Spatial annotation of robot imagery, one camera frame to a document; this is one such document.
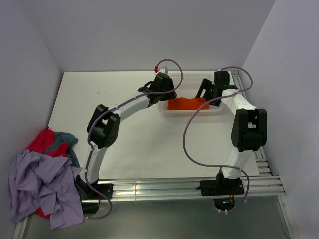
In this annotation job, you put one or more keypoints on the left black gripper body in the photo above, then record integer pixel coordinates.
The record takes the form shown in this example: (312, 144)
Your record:
(166, 96)

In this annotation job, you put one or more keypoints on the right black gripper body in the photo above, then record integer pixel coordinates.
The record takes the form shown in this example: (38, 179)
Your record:
(212, 96)

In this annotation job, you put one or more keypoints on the white perforated plastic basket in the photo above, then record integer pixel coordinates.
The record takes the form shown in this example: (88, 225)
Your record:
(188, 89)

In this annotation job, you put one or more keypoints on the orange t shirt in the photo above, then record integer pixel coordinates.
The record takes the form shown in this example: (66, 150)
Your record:
(182, 103)

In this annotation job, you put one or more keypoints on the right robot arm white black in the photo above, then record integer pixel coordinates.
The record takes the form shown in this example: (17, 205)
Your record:
(240, 154)

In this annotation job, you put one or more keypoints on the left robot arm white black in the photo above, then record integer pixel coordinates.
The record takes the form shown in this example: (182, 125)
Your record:
(104, 126)

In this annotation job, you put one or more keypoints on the teal blue t shirt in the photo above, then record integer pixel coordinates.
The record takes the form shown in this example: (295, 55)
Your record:
(64, 139)

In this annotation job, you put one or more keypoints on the red t shirt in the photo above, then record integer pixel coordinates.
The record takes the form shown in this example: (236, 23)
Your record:
(46, 143)

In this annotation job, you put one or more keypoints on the lavender t shirt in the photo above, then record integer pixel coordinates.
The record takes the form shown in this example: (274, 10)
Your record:
(40, 181)

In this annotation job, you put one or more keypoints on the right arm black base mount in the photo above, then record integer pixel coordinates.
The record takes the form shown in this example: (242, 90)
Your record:
(221, 186)

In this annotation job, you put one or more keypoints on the aluminium front rail frame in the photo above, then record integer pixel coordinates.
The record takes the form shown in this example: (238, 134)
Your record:
(175, 209)

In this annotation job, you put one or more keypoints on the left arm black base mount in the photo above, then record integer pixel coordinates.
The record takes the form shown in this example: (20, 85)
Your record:
(91, 199)

